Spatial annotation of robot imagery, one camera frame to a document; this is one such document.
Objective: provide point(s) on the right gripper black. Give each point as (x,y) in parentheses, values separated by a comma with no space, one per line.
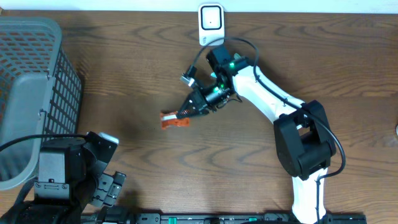
(199,104)

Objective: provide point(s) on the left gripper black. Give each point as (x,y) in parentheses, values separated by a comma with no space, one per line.
(107,188)

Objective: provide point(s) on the red chocolate bar wrapper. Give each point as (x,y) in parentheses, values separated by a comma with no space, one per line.
(170,119)

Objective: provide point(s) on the green wet wipes packet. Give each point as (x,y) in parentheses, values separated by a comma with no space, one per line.
(236,56)

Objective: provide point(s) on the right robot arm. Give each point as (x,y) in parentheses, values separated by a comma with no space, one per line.
(303,142)

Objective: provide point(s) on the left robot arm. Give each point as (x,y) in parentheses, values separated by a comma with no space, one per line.
(71,176)

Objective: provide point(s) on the grey plastic mesh basket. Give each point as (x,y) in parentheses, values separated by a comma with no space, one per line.
(40,90)

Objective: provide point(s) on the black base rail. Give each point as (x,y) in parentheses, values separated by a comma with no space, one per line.
(122,215)

